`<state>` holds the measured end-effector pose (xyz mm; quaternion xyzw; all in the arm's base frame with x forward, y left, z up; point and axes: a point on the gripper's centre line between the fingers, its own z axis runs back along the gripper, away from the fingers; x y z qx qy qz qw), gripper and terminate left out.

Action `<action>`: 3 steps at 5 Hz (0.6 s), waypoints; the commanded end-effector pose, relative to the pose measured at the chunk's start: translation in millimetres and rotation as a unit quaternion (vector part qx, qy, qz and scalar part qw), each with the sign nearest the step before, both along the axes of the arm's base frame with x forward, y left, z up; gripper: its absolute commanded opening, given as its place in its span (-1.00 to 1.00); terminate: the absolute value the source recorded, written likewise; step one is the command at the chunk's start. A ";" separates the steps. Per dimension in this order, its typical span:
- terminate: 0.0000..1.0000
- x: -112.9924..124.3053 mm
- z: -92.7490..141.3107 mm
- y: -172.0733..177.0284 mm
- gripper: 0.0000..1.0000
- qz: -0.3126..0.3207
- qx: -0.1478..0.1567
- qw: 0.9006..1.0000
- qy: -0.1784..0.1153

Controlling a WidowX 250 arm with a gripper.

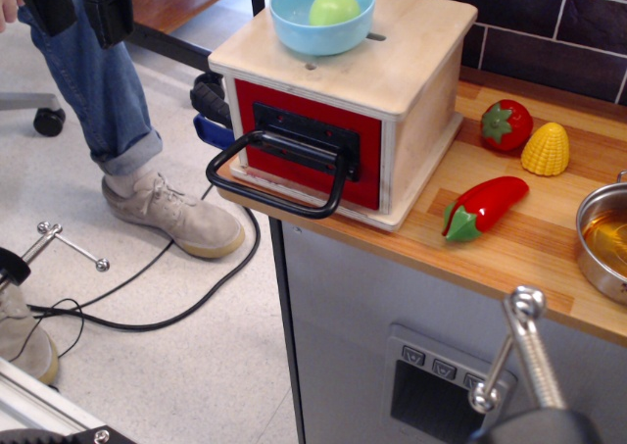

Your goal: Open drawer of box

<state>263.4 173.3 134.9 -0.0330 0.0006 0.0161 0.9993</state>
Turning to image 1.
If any thick black floor cable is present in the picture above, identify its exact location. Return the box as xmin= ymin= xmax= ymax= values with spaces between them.
xmin=27 ymin=207 xmax=262 ymax=332

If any grey toy kitchen cabinet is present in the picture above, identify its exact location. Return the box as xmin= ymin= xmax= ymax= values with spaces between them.
xmin=270 ymin=212 xmax=626 ymax=443

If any office chair caster base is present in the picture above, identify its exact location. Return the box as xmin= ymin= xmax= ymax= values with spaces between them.
xmin=1 ymin=92 xmax=66 ymax=137

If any right metal clamp screw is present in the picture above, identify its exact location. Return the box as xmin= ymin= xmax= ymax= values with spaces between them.
xmin=469 ymin=285 xmax=566 ymax=415

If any wooden box housing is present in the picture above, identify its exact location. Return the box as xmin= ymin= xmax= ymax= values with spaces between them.
xmin=209 ymin=0 xmax=477 ymax=231

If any metal clamp screw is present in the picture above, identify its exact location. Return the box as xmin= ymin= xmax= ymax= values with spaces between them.
xmin=1 ymin=222 xmax=110 ymax=291
xmin=469 ymin=285 xmax=566 ymax=415

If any blue black clamp handle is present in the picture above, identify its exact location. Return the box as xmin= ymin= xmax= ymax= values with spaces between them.
xmin=190 ymin=72 xmax=235 ymax=150

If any light blue bowl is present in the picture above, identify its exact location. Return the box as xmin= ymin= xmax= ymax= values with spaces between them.
xmin=269 ymin=0 xmax=376 ymax=56

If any yellow toy corn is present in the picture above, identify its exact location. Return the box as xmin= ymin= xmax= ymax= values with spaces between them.
xmin=521 ymin=123 xmax=570 ymax=176

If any red toy chili pepper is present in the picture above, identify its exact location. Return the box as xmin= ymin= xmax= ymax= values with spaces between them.
xmin=442 ymin=176 xmax=529 ymax=242

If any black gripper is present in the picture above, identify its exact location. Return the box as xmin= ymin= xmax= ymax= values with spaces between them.
xmin=82 ymin=0 xmax=134 ymax=49

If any person hand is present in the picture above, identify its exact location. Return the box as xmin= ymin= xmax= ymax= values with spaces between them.
xmin=0 ymin=0 xmax=24 ymax=33

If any beige sneaker near table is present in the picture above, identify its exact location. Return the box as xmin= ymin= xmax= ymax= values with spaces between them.
xmin=102 ymin=171 xmax=245 ymax=259

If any beige sneaker lower left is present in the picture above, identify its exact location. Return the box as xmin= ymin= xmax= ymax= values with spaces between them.
xmin=1 ymin=284 xmax=59 ymax=385

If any aluminium frame rail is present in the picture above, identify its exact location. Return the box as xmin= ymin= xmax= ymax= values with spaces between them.
xmin=1 ymin=360 xmax=132 ymax=444

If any thin black floor cable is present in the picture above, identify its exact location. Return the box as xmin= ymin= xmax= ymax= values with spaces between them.
xmin=9 ymin=237 xmax=175 ymax=362

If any left metal clamp screw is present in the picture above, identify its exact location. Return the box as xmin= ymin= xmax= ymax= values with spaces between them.
xmin=1 ymin=222 xmax=110 ymax=291

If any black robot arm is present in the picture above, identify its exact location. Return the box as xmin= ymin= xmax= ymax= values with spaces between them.
xmin=24 ymin=0 xmax=134 ymax=49

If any stainless steel pot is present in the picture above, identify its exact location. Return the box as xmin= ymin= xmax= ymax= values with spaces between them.
xmin=576 ymin=170 xmax=626 ymax=305

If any green toy ball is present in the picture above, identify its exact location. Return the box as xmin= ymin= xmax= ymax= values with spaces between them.
xmin=309 ymin=0 xmax=362 ymax=26

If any person leg in jeans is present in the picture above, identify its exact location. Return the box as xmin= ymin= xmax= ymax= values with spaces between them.
xmin=18 ymin=0 xmax=163 ymax=177

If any red toy strawberry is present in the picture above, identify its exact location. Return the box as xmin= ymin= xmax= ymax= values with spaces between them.
xmin=481 ymin=99 xmax=533 ymax=151

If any red front wooden drawer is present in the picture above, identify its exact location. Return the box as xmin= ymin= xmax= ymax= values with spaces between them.
xmin=206 ymin=78 xmax=382 ymax=219

